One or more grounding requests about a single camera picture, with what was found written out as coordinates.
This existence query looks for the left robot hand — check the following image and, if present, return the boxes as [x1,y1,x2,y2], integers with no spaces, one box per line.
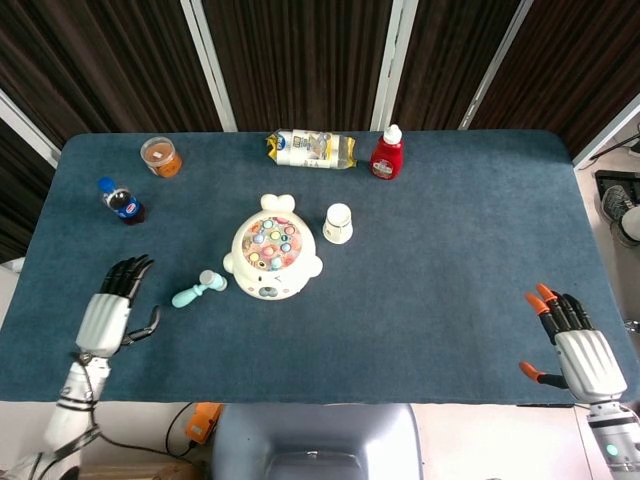
[74,253,162,359]

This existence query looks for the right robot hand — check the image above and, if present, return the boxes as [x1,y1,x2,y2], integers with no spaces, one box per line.
[518,283,629,404]

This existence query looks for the mint green toy hammer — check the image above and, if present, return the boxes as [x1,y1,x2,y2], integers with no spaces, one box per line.
[171,269,229,309]

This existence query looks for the white seal whack-a-mole toy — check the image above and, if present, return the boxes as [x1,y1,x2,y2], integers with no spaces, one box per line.
[222,193,324,301]

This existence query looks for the Pepsi cola bottle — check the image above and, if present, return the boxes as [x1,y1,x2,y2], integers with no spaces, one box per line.
[97,176,149,227]

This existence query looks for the orange floor device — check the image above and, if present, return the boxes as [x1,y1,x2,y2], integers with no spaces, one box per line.
[185,402,224,446]

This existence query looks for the blue table cloth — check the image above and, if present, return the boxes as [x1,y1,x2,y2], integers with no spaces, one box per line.
[0,130,640,406]

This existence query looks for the clear jar orange contents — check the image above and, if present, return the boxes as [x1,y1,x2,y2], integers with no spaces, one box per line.
[139,136,184,179]

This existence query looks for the grey robot torso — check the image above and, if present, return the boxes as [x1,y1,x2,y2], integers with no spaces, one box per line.
[212,402,425,480]

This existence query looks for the white paper cup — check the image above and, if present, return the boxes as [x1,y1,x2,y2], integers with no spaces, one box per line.
[322,202,356,245]

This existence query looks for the yellow white snack package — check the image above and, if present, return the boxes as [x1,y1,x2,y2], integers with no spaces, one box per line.
[264,128,359,170]

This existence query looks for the red ketchup squeeze bottle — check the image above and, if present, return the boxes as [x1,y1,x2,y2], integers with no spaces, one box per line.
[369,123,405,181]

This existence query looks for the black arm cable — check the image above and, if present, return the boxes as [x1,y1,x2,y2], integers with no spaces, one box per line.
[57,352,101,444]

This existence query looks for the black floor cable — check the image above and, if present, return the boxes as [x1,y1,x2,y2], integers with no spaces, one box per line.
[99,403,201,459]

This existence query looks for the white partition post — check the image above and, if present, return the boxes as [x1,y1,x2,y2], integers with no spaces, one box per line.
[179,0,239,134]
[458,0,536,131]
[370,0,420,132]
[0,88,62,169]
[573,92,640,169]

